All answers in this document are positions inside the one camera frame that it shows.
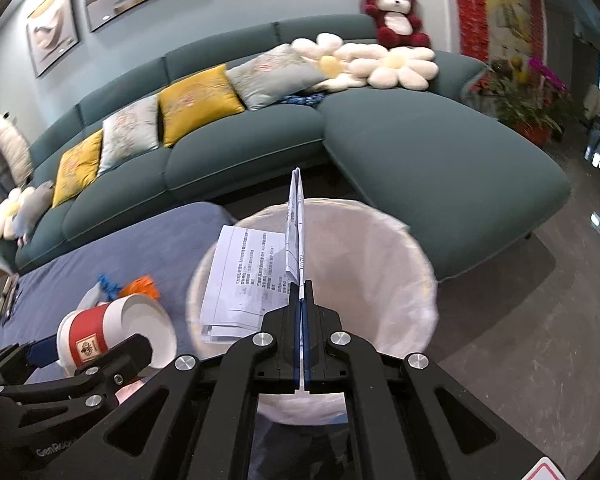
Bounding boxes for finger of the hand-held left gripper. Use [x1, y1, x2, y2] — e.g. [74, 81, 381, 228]
[0, 334, 153, 409]
[0, 336, 60, 378]

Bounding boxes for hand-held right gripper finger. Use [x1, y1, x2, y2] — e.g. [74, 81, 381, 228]
[55, 282, 306, 480]
[305, 282, 581, 480]

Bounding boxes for red and white paper cup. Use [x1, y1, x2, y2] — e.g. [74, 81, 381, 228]
[56, 294, 177, 377]

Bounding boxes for printed white paper sheets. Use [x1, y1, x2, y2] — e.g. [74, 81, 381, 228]
[199, 225, 288, 343]

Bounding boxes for white lined trash bin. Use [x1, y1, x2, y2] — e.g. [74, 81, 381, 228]
[186, 199, 440, 426]

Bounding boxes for blue wrapper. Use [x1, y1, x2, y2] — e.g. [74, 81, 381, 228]
[97, 273, 122, 297]

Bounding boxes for orange plastic bag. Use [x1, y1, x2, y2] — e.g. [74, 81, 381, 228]
[119, 276, 160, 301]

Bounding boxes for dark table clutter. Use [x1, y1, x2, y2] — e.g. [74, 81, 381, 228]
[0, 274, 22, 321]

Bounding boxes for white paper piece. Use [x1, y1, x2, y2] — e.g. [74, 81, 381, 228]
[76, 282, 112, 311]

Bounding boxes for blue blanket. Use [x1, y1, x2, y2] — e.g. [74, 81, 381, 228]
[0, 201, 238, 386]

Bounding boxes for small yellow embroidered pillow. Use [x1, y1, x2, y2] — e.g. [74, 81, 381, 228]
[52, 129, 104, 208]

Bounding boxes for teal sectional sofa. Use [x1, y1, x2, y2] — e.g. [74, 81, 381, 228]
[15, 14, 573, 283]

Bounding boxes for white plush animal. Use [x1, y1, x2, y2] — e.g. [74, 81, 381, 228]
[0, 112, 35, 186]

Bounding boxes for blue beaded item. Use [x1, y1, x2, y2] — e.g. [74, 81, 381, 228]
[280, 91, 328, 107]

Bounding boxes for small grey embroidered pillow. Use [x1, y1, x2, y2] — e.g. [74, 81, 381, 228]
[98, 94, 161, 176]

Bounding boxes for large yellow embroidered pillow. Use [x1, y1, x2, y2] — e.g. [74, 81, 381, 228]
[158, 64, 246, 148]

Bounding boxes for large grey embroidered pillow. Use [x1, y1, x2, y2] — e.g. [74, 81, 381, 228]
[226, 43, 328, 111]

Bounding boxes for potted green plant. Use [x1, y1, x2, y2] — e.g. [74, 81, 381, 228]
[490, 57, 566, 148]

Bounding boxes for red plush bear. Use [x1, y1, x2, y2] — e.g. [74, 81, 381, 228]
[362, 0, 432, 50]

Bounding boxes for purple orchid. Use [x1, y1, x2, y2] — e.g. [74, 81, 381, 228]
[527, 57, 571, 93]

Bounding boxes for red patterned wall banner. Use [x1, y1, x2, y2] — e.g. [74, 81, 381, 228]
[450, 0, 493, 58]

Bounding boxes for floral wall painting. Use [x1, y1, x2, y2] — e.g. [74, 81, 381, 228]
[482, 0, 546, 61]

